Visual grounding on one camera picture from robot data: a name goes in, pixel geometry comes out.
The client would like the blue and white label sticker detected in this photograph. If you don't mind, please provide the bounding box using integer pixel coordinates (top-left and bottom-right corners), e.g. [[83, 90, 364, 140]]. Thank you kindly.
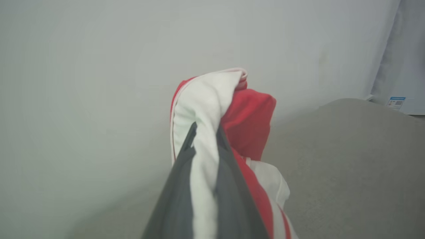
[[386, 96, 406, 110]]

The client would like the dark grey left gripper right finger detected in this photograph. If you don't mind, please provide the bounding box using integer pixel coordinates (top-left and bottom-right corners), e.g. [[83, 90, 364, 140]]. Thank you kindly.
[[215, 123, 270, 239]]

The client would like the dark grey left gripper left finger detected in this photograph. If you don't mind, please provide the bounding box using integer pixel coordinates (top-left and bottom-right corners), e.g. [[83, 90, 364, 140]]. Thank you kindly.
[[141, 122, 198, 239]]

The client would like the red and white basketball jersey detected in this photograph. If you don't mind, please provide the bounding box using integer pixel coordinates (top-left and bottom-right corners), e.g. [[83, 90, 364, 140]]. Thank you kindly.
[[170, 68, 299, 239]]

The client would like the pale grey appliance panel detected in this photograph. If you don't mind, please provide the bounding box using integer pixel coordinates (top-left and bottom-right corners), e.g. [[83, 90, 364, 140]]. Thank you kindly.
[[369, 0, 425, 115]]

